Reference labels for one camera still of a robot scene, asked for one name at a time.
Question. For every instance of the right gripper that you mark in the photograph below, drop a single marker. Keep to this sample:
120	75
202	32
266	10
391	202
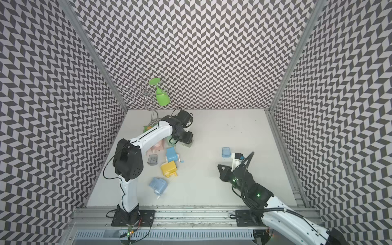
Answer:
224	174

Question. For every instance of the green snack packet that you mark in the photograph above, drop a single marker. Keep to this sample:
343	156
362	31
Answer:
147	128

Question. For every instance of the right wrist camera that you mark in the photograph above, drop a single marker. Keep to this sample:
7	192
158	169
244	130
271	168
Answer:
237	159

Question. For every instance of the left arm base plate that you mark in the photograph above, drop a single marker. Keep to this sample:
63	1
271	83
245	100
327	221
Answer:
142	218

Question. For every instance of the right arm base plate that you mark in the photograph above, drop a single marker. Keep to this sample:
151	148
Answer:
247	218

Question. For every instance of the blue transparent tray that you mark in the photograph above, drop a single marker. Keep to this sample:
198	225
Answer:
226	152

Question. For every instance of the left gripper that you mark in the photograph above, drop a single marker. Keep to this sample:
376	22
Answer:
188	139

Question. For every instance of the yellow pencil sharpener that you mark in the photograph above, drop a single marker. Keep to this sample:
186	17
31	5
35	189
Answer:
169	169

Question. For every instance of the mint green pencil sharpener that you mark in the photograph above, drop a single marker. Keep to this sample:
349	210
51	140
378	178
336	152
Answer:
169	142

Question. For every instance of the green plastic cup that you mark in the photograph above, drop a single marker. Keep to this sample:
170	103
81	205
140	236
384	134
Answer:
162	97

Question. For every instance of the grey transparent tray left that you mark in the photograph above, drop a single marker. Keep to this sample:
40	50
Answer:
153	160

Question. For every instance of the aluminium front rail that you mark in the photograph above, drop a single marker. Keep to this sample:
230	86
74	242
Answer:
169	217

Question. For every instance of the light blue pencil sharpener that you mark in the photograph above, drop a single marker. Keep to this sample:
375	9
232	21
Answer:
158	185

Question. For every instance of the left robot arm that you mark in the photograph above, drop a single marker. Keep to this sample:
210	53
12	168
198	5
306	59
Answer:
128	160

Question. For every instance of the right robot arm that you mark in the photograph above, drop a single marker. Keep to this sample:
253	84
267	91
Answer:
272	212

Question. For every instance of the pink pencil sharpener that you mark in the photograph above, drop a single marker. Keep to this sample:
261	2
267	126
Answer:
157	147

